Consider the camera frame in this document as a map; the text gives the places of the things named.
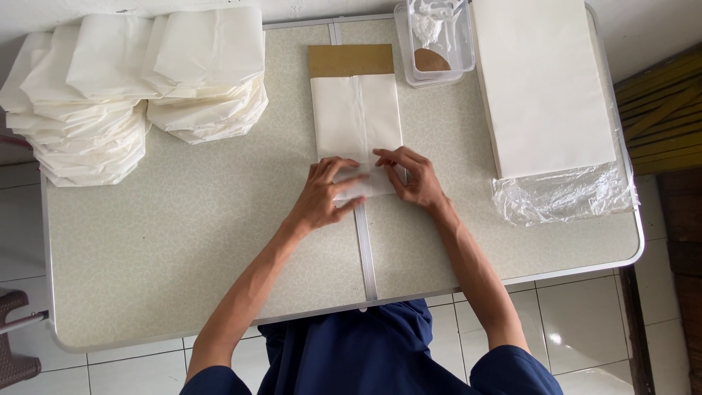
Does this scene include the person's right hand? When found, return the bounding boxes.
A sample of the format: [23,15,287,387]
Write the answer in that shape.
[373,146,453,216]

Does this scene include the person's left hand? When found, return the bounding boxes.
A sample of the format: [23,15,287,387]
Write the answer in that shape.
[288,156,369,234]

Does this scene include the white paper sheet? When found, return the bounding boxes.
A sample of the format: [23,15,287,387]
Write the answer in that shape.
[310,74,407,202]

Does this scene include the brown rounded cardboard piece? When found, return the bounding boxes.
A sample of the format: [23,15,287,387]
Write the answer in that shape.
[413,48,453,72]

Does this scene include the brown cardboard template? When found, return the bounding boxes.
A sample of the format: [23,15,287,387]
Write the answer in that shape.
[307,44,395,79]

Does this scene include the clear plastic container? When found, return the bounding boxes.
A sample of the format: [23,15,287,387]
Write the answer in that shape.
[393,0,477,89]

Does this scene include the clear plastic wrap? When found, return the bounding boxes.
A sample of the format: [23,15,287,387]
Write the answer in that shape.
[491,144,641,227]

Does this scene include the stack of flat white paper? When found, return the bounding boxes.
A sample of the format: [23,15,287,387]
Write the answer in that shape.
[470,0,618,181]

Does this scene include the crumpled clear plastic film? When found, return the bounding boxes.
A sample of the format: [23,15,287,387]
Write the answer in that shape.
[408,0,458,47]

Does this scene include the small pile of paper bags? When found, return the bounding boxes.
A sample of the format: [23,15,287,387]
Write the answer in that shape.
[141,7,270,146]

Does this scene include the person's navy blue clothing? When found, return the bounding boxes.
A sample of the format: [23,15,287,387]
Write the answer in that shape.
[180,299,565,395]

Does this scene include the large pile of paper bags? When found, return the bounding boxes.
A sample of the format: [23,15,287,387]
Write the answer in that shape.
[0,15,161,188]

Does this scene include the wooden slatted panel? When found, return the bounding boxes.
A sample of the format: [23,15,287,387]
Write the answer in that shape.
[613,43,702,177]

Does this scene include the brown plastic chair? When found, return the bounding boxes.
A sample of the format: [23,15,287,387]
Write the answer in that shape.
[0,289,49,388]

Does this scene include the dark wooden door frame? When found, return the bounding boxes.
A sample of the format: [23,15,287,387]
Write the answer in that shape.
[620,169,702,395]

